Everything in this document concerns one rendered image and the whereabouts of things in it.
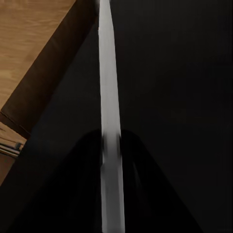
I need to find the pen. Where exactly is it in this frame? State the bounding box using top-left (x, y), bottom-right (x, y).
top-left (99, 0), bottom-right (125, 233)

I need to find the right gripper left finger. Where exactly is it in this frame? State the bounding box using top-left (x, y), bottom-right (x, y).
top-left (6, 129), bottom-right (101, 233)

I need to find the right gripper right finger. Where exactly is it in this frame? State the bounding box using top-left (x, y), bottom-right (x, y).
top-left (121, 129), bottom-right (203, 233)

